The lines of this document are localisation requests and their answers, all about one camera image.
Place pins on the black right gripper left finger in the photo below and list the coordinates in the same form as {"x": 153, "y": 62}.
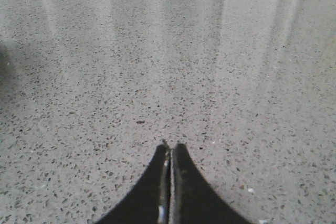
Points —
{"x": 149, "y": 199}

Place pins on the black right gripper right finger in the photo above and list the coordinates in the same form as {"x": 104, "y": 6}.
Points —
{"x": 195, "y": 200}

